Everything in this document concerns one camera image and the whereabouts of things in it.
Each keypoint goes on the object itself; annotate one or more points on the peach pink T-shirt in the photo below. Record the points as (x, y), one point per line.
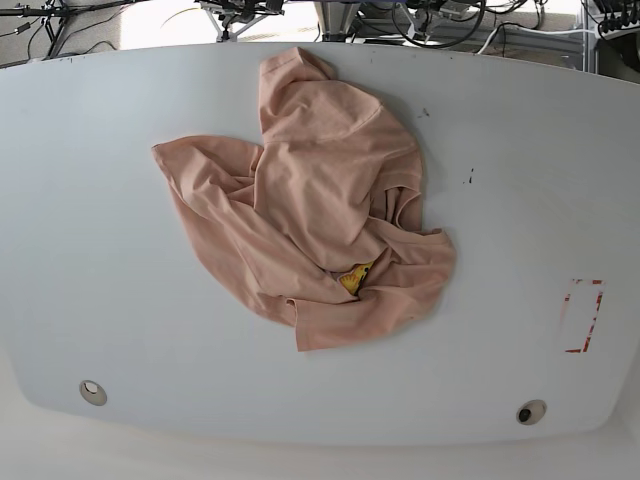
(319, 227)

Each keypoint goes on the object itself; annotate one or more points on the right round table grommet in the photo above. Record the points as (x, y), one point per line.
(531, 412)

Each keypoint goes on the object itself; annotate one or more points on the round table grommet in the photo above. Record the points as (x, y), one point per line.
(531, 412)
(93, 393)

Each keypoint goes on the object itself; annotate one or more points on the left round table grommet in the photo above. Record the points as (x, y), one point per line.
(93, 393)

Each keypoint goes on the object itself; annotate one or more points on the red tape rectangle marking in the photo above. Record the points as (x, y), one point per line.
(579, 314)

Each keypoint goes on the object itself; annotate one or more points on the black tripod stand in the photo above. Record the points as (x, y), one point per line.
(54, 16)

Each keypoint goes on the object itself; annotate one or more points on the grey metal centre post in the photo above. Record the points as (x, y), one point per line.
(335, 18)

